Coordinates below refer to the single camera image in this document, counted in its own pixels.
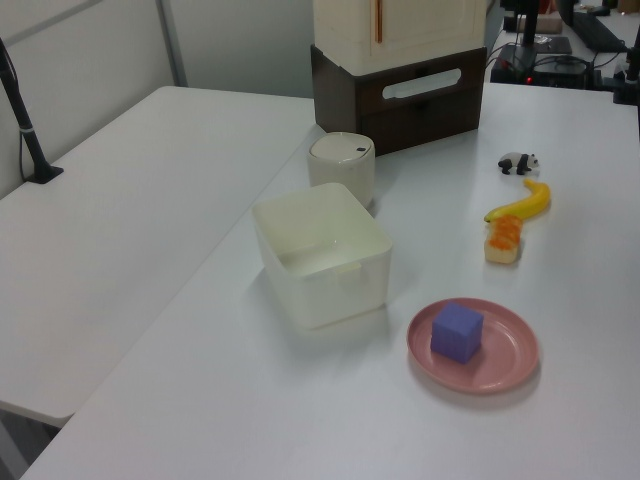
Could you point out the purple foam cube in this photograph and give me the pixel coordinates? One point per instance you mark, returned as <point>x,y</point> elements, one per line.
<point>457,332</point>

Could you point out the pink plastic plate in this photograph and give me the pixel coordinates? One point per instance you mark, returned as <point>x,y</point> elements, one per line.
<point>510,355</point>

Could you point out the cream open storage bin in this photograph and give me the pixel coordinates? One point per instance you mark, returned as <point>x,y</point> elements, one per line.
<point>345,295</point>

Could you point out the beige lidded trash can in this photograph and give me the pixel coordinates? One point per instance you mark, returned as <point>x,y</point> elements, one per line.
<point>340,170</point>

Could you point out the orange glazed toy bread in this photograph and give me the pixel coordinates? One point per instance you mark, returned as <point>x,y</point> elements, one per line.
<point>502,242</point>

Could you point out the yellow toy banana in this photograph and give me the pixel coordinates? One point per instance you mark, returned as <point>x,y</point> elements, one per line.
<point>530,202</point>

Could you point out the panda figurine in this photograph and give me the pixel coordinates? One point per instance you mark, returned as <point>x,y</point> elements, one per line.
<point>520,162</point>

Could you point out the black computer box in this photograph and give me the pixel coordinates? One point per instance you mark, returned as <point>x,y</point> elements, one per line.
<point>555,72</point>

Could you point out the black monitor stand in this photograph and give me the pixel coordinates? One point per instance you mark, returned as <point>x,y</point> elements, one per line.
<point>531,20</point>

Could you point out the black keyboard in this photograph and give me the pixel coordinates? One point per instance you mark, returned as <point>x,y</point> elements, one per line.
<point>597,27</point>

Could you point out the black camera stand pole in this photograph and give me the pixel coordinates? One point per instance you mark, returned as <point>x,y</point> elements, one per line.
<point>25,130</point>

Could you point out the black camera stand clamp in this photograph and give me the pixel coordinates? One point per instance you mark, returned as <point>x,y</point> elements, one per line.
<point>627,85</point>

